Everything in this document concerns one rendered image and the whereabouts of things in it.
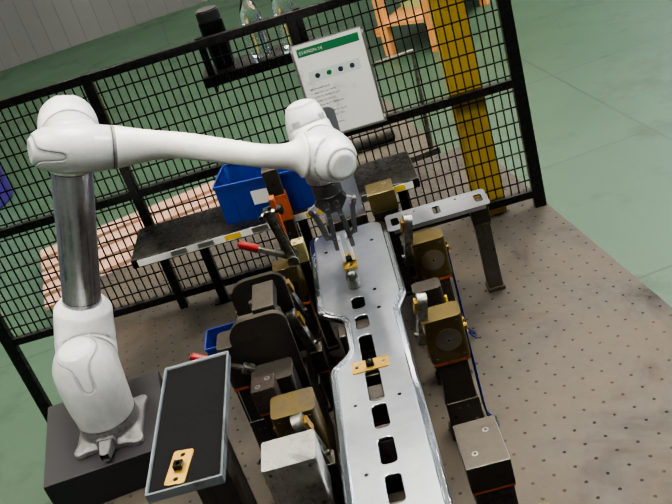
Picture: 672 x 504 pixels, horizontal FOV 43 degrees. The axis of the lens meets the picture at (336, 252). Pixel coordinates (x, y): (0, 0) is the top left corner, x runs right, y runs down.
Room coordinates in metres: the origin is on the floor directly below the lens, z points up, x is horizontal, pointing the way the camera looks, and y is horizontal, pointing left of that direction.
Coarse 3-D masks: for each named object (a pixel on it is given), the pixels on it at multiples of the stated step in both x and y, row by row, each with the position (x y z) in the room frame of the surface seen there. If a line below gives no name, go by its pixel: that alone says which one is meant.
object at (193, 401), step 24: (216, 360) 1.49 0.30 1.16; (168, 384) 1.46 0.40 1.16; (192, 384) 1.43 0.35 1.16; (216, 384) 1.40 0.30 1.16; (168, 408) 1.38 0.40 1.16; (192, 408) 1.35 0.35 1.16; (216, 408) 1.33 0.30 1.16; (168, 432) 1.30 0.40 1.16; (192, 432) 1.28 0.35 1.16; (216, 432) 1.26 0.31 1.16; (168, 456) 1.23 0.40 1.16; (216, 456) 1.19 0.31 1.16; (192, 480) 1.15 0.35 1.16
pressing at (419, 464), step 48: (384, 240) 2.05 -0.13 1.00; (336, 288) 1.88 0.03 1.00; (384, 288) 1.81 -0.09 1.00; (384, 336) 1.62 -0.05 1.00; (336, 384) 1.49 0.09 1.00; (384, 384) 1.45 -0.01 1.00; (336, 432) 1.35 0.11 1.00; (384, 432) 1.30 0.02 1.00; (432, 432) 1.27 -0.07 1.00; (384, 480) 1.18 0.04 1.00; (432, 480) 1.14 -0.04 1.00
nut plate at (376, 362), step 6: (366, 360) 1.53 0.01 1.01; (372, 360) 1.53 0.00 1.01; (378, 360) 1.53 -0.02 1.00; (354, 366) 1.54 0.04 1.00; (360, 366) 1.53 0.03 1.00; (366, 366) 1.52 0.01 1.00; (372, 366) 1.52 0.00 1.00; (378, 366) 1.51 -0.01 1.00; (384, 366) 1.51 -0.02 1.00; (354, 372) 1.52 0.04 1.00; (360, 372) 1.51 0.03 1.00
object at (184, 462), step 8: (176, 456) 1.22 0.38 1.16; (184, 456) 1.22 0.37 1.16; (192, 456) 1.21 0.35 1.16; (176, 464) 1.20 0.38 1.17; (184, 464) 1.19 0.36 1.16; (168, 472) 1.19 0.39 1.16; (176, 472) 1.18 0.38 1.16; (184, 472) 1.17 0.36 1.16; (168, 480) 1.17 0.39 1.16; (184, 480) 1.15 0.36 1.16
